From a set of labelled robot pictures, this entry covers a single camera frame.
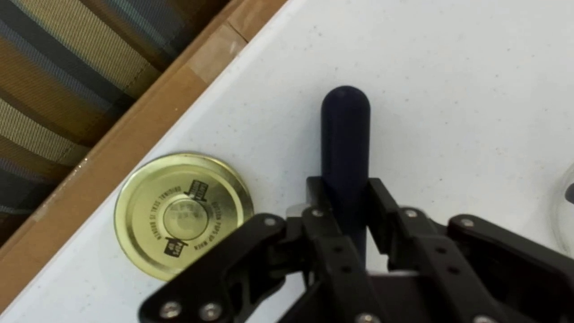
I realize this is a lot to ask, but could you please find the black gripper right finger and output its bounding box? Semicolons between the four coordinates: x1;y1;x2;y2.
364;175;574;323

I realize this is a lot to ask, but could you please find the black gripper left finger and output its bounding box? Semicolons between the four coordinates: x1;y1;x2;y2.
138;175;384;323

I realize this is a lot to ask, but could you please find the black wire whisk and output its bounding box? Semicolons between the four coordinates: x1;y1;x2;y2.
319;83;373;265

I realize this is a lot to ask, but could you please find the gold metal jar lid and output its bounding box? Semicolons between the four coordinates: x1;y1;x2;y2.
113;150;256;283

